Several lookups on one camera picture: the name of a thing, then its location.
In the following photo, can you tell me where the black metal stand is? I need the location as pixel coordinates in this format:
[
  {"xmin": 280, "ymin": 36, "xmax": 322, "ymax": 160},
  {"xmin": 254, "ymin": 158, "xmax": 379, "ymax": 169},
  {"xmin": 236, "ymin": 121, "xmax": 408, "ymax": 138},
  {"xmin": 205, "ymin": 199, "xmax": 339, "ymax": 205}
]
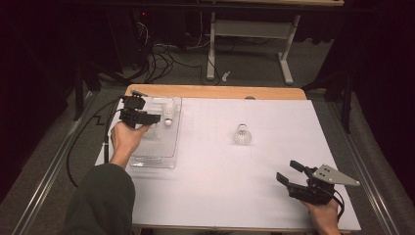
[
  {"xmin": 73, "ymin": 62, "xmax": 103, "ymax": 121},
  {"xmin": 301, "ymin": 70, "xmax": 355, "ymax": 135}
]

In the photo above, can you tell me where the person's left hand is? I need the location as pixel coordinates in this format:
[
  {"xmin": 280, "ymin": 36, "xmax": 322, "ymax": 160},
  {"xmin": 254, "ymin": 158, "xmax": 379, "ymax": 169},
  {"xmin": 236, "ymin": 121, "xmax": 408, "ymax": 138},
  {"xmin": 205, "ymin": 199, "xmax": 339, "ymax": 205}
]
[{"xmin": 110, "ymin": 121, "xmax": 153, "ymax": 163}]

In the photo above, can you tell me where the metal floor rail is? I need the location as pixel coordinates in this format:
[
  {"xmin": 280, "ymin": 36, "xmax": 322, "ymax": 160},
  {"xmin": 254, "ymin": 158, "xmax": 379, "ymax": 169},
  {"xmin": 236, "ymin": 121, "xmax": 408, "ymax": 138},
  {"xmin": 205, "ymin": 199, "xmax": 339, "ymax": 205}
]
[
  {"xmin": 326, "ymin": 97, "xmax": 392, "ymax": 235},
  {"xmin": 11, "ymin": 91, "xmax": 101, "ymax": 235}
]

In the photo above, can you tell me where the tangle of black cables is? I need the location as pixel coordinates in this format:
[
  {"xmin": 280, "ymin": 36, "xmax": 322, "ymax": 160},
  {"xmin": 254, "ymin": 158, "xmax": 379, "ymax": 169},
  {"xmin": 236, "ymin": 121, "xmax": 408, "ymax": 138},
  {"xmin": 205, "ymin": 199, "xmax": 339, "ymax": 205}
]
[{"xmin": 130, "ymin": 42, "xmax": 204, "ymax": 84}]

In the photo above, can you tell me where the long black floor cable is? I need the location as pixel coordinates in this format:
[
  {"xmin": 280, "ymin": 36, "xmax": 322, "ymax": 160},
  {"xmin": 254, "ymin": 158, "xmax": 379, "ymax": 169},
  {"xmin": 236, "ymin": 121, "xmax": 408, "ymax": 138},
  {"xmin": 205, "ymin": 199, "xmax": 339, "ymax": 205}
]
[{"xmin": 66, "ymin": 96, "xmax": 122, "ymax": 189}]

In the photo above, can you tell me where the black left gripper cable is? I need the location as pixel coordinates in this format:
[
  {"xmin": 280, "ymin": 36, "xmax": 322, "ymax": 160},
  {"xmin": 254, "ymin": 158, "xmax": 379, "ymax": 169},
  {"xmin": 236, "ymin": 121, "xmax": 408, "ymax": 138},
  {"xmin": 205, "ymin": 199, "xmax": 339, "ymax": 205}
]
[{"xmin": 103, "ymin": 96, "xmax": 127, "ymax": 165}]

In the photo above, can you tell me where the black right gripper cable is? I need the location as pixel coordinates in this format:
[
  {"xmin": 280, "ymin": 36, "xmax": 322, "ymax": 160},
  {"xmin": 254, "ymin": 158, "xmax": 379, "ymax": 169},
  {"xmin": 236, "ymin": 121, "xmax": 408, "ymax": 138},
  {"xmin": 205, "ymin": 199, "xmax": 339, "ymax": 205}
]
[{"xmin": 332, "ymin": 189, "xmax": 346, "ymax": 223}]

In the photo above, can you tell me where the white metal desk frame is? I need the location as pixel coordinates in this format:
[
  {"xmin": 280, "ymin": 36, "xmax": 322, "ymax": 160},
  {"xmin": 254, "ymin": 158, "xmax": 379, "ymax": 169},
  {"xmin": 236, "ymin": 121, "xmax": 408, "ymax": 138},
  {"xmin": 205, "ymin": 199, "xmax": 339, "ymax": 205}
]
[{"xmin": 202, "ymin": 0, "xmax": 346, "ymax": 86}]

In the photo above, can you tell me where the person's right hand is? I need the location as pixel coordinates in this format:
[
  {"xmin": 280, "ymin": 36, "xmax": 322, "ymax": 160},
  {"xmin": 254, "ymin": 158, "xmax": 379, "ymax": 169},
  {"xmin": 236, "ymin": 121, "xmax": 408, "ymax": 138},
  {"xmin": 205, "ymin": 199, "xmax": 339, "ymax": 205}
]
[{"xmin": 300, "ymin": 199, "xmax": 342, "ymax": 229}]

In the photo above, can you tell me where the dark curtain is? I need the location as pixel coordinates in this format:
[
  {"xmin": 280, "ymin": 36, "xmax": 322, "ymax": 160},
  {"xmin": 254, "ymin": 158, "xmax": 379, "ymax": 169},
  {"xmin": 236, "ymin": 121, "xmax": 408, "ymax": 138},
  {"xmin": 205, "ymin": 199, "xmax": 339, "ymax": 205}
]
[{"xmin": 0, "ymin": 0, "xmax": 77, "ymax": 204}]

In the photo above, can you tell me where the clear plastic box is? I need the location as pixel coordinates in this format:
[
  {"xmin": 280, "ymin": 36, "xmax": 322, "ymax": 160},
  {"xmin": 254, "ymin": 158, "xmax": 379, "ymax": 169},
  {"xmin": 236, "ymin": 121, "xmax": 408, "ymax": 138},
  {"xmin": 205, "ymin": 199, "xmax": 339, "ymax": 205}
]
[{"xmin": 128, "ymin": 95, "xmax": 184, "ymax": 169}]

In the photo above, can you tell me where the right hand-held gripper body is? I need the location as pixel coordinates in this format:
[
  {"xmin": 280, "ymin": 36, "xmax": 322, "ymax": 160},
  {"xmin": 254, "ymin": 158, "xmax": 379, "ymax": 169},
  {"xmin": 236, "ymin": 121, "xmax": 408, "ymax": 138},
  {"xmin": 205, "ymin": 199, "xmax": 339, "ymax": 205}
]
[{"xmin": 286, "ymin": 164, "xmax": 361, "ymax": 206}]

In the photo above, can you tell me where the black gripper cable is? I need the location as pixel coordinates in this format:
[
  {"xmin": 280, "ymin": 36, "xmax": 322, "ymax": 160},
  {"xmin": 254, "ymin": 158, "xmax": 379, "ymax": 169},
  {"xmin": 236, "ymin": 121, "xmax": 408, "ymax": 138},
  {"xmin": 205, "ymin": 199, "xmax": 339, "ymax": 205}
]
[
  {"xmin": 332, "ymin": 189, "xmax": 346, "ymax": 223},
  {"xmin": 103, "ymin": 96, "xmax": 127, "ymax": 165}
]

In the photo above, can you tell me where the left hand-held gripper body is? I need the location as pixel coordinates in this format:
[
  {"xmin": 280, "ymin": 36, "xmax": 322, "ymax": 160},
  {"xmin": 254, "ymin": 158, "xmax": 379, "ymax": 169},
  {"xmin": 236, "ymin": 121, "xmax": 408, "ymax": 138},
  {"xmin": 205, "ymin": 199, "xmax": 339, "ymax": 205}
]
[{"xmin": 117, "ymin": 90, "xmax": 149, "ymax": 129}]

